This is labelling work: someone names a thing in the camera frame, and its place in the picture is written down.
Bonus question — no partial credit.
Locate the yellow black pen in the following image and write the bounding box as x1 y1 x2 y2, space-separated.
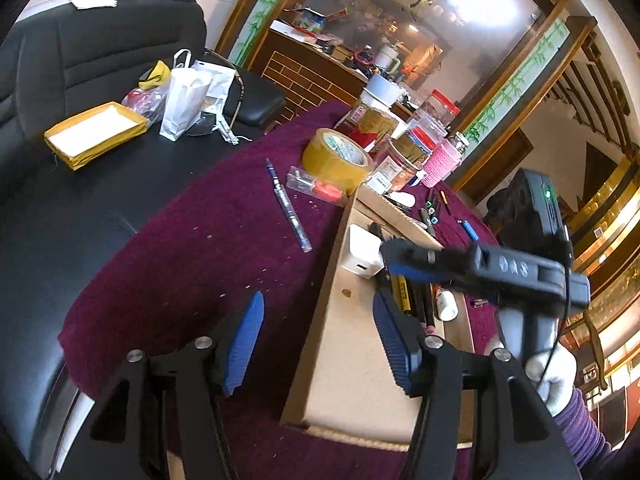
392 274 413 315

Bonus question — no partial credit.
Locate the white power adapter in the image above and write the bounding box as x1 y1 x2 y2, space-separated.
340 224 384 278

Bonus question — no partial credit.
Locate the purple sleeved right forearm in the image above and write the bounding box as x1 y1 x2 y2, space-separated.
554 388 615 479

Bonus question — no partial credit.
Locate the white gloved right hand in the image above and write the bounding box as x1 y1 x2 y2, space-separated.
524 344 580 419

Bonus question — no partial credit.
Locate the blue lighter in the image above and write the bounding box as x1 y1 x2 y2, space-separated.
458 220 480 243

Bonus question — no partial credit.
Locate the small white bottle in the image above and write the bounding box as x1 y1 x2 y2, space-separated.
435 288 459 323

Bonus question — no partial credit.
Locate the black markers bundle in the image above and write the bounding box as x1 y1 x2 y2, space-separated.
419 190 439 237

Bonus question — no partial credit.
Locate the pink woven cup sleeve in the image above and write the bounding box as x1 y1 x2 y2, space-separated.
421 139 462 188

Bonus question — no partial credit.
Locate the cardboard tray box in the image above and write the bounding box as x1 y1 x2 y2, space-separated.
278 182 476 453

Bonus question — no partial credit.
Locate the yellow packing tape roll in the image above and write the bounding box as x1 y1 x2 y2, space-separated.
302 128 374 195

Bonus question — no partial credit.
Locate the blue clear pen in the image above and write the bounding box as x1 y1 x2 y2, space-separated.
266 158 312 254

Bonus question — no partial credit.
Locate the clear case orange item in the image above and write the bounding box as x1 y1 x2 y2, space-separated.
286 166 347 207

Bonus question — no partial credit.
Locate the red-lid plastic jar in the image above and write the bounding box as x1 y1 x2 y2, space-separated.
418 89 460 128

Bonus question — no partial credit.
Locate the yellow shallow box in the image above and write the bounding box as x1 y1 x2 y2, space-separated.
43 102 150 171

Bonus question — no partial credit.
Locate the white paper bag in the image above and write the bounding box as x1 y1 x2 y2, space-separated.
160 48 213 142

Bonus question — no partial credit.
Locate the black leather sofa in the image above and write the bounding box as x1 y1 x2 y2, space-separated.
1 0 284 479

